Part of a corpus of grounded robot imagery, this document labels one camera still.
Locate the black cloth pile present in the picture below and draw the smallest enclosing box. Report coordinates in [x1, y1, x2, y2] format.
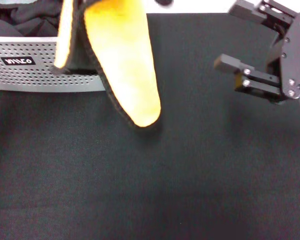
[0, 0, 64, 38]

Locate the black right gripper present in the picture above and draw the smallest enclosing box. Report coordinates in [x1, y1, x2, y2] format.
[213, 0, 300, 105]

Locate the grey yellow towel black trim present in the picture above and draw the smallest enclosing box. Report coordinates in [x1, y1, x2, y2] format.
[53, 0, 162, 134]

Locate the grey perforated storage box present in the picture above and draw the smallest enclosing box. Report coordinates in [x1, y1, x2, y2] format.
[0, 0, 109, 93]

